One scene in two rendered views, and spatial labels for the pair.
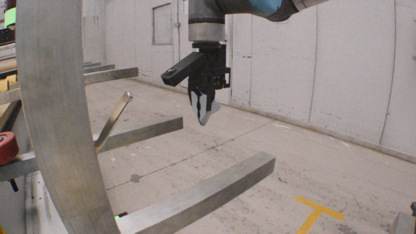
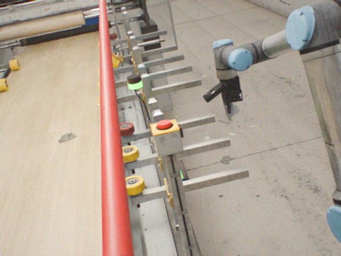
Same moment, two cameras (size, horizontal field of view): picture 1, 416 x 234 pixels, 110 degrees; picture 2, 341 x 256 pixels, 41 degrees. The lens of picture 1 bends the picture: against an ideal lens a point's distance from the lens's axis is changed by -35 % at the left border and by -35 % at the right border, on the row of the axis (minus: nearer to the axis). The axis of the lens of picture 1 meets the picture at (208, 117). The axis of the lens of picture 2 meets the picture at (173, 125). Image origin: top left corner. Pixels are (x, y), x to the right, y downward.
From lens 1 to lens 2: 163 cm
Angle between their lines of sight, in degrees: 35
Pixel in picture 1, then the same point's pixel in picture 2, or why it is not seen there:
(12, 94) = (121, 99)
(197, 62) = (220, 89)
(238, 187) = (209, 147)
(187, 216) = (188, 152)
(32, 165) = (140, 136)
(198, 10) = (217, 64)
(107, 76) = (181, 87)
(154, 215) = not seen: hidden behind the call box
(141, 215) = not seen: hidden behind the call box
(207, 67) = (227, 90)
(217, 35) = (227, 76)
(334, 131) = not seen: outside the picture
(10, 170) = (130, 138)
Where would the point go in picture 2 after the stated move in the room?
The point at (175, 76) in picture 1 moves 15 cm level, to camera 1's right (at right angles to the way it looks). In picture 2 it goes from (207, 98) to (237, 100)
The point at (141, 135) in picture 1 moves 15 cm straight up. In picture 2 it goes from (192, 125) to (186, 95)
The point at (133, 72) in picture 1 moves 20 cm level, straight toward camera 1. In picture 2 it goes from (197, 83) to (190, 98)
